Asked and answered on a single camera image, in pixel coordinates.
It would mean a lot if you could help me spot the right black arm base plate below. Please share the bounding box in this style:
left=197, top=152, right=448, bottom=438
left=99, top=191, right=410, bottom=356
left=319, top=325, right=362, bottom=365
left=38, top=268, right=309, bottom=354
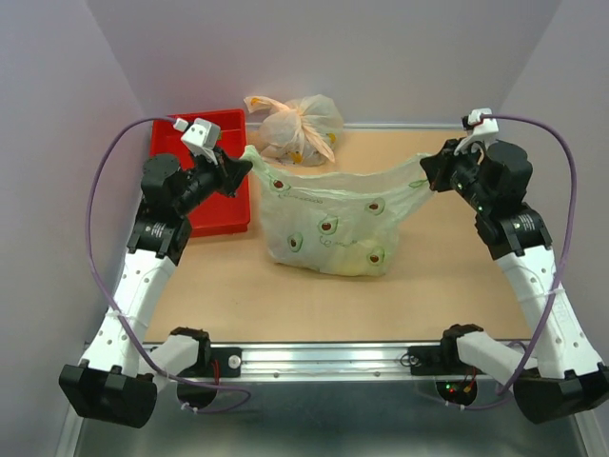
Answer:
left=399, top=345, right=474, bottom=376

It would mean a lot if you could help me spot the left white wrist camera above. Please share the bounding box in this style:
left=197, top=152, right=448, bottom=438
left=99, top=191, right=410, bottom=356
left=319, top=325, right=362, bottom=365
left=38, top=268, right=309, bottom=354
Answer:
left=181, top=118, right=222, bottom=164

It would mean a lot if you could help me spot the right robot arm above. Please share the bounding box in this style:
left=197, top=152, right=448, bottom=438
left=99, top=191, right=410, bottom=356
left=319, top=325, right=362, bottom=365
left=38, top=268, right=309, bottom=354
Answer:
left=421, top=139, right=608, bottom=424

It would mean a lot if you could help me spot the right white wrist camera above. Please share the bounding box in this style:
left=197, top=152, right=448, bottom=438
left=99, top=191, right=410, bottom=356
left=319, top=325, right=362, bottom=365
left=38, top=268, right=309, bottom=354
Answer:
left=454, top=108, right=499, bottom=155

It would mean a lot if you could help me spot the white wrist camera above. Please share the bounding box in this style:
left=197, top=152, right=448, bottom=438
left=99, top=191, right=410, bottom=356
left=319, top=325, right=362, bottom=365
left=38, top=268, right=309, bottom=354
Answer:
left=181, top=118, right=222, bottom=164
left=454, top=108, right=499, bottom=155

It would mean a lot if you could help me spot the tied orange plastic bag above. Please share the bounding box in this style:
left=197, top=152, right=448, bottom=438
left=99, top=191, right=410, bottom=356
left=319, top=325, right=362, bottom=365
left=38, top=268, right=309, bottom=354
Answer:
left=244, top=94, right=344, bottom=167

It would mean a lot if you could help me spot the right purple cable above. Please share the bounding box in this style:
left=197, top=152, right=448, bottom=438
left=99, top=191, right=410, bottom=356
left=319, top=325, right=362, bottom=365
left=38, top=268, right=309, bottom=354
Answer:
left=444, top=112, right=578, bottom=411

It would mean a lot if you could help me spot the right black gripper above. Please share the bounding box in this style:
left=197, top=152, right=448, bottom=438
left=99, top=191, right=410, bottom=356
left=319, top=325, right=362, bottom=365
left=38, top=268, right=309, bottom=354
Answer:
left=422, top=136, right=494, bottom=213

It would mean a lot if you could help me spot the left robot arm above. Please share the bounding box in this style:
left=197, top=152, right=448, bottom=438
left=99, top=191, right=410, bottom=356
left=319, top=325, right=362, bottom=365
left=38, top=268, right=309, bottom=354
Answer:
left=59, top=148, right=252, bottom=428

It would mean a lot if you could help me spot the red plastic tray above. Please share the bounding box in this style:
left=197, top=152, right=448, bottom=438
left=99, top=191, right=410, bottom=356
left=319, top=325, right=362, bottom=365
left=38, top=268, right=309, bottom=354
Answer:
left=149, top=109, right=250, bottom=237

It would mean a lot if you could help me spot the green avocado print plastic bag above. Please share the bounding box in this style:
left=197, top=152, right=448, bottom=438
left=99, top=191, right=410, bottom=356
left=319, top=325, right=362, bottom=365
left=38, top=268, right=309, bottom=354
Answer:
left=242, top=146, right=432, bottom=277

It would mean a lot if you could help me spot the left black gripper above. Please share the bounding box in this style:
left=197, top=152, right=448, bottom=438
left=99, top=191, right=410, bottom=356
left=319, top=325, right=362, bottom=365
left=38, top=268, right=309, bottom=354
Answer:
left=175, top=146, right=252, bottom=216

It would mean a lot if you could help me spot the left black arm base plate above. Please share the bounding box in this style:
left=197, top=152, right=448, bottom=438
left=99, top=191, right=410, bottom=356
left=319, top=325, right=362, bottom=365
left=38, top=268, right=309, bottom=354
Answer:
left=179, top=347, right=243, bottom=379

